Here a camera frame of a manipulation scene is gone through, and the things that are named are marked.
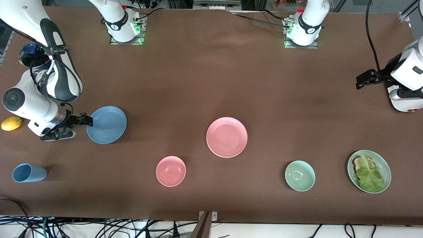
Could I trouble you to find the blue plate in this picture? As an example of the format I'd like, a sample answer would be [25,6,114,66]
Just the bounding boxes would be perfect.
[87,106,127,144]

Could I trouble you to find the pink plate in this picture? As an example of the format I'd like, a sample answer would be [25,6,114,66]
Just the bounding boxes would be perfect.
[206,117,248,158]

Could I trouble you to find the white rounded box device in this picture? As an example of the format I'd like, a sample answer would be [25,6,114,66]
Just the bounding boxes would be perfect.
[389,87,423,113]

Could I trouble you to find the yellow lemon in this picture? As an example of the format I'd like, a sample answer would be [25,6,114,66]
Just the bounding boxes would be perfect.
[1,116,22,131]

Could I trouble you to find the light blue cup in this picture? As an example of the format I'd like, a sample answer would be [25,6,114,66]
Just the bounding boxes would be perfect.
[12,163,48,183]

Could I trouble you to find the dark blue metal-rimmed cup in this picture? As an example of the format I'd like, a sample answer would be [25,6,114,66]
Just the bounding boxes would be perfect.
[19,43,51,69]

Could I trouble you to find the toast bread slice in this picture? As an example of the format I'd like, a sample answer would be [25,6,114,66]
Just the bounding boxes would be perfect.
[352,156,377,173]

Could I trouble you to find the green plate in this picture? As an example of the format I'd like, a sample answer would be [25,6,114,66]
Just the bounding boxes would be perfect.
[347,150,392,194]

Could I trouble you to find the green lettuce leaf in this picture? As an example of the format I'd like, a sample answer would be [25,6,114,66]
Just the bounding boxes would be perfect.
[355,155,386,193]

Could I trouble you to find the pink bowl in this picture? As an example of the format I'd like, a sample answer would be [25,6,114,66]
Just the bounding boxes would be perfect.
[156,156,186,187]

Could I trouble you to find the green bowl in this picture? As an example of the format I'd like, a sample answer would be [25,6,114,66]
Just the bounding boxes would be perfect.
[285,160,316,192]

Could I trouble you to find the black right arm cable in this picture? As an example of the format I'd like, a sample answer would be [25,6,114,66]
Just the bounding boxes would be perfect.
[30,50,83,103]

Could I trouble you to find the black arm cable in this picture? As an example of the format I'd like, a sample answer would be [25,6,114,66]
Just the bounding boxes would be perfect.
[30,50,83,103]
[365,0,384,75]

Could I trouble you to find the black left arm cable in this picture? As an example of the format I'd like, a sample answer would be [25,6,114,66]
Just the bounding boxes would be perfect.
[365,0,384,75]

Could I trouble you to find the aluminium frame corner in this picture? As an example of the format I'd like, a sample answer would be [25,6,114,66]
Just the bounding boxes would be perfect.
[398,0,423,23]

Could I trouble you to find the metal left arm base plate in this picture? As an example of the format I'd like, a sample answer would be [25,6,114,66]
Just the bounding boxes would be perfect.
[284,17,320,49]

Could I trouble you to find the black floor cable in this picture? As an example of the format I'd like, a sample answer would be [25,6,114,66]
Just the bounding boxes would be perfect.
[0,198,33,238]

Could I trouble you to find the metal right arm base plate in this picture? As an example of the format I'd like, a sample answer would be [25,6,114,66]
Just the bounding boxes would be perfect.
[110,14,146,45]

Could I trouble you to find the black base cable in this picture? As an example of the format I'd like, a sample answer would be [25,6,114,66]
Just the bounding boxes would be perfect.
[134,7,162,21]
[231,13,293,27]

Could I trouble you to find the dark camera post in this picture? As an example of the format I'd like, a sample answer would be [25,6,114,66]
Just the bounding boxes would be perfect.
[190,212,212,238]

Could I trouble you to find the silver aluminium rail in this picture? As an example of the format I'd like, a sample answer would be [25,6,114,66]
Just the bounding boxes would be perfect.
[193,0,242,11]

